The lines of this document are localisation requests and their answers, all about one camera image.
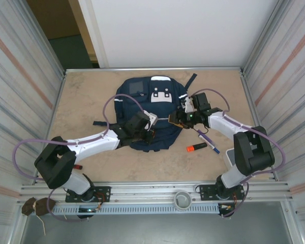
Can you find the navy blue backpack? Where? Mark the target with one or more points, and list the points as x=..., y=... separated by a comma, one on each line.
x=134, y=101

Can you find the orange black highlighter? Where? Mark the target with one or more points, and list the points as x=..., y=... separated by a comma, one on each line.
x=199, y=146

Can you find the purple marker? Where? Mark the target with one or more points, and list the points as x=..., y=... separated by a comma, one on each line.
x=204, y=136

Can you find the aluminium table edge bar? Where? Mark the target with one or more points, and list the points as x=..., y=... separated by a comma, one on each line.
x=86, y=69

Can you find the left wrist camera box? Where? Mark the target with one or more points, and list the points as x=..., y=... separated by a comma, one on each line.
x=151, y=117

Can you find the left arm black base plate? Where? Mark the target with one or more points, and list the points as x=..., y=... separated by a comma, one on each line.
x=104, y=193

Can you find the black controller board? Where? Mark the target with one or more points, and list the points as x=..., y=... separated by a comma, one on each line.
x=226, y=208
x=87, y=210

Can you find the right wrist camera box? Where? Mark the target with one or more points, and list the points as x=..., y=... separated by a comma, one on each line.
x=189, y=105

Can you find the aluminium mounting rail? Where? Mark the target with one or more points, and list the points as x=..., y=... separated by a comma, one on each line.
x=152, y=189

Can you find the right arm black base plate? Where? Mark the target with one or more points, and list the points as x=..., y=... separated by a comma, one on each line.
x=207, y=189

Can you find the white blue pen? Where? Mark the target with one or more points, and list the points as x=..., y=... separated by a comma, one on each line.
x=213, y=148

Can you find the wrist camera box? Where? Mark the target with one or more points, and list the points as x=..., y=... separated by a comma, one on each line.
x=189, y=105
x=151, y=117

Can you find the brown cloth bundle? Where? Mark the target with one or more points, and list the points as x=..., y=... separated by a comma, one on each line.
x=44, y=205

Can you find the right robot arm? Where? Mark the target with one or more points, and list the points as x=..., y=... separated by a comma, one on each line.
x=254, y=150

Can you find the white grey scale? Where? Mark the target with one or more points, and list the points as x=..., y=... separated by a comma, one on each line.
x=230, y=157

